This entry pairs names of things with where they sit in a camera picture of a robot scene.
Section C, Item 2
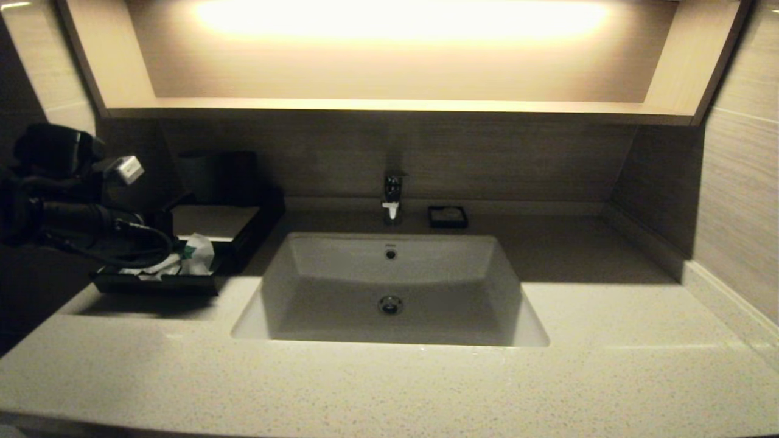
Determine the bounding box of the dental kit packet green label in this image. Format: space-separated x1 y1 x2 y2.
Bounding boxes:
119 254 183 282

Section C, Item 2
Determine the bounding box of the small sachet green label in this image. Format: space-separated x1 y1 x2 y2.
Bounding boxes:
173 233 216 276

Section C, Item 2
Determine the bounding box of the black pull-out drawer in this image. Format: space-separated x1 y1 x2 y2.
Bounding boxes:
90 240 221 299

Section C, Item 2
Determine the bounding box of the black plastic cup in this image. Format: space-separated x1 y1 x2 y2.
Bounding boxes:
222 150 260 206

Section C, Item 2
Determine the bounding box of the grey cup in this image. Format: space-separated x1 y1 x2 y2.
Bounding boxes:
178 151 224 204

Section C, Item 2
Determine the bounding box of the black amenity tray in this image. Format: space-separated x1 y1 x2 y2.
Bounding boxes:
172 187 287 273

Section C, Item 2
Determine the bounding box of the chrome faucet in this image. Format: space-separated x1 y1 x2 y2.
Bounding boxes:
382 171 408 224

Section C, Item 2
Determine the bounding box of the black soap dish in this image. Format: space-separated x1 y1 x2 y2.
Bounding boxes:
427 206 469 229

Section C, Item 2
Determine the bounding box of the white ceramic sink basin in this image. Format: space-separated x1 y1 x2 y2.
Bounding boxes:
231 232 550 347

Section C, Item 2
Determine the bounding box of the warm niche light strip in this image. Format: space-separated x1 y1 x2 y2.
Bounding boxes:
195 0 609 46

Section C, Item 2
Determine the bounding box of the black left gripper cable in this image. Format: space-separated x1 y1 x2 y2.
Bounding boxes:
43 219 177 269

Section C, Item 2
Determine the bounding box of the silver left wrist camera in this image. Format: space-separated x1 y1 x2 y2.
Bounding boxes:
114 155 145 186

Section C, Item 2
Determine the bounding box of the wooden wall niche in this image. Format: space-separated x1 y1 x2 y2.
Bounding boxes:
55 0 750 127

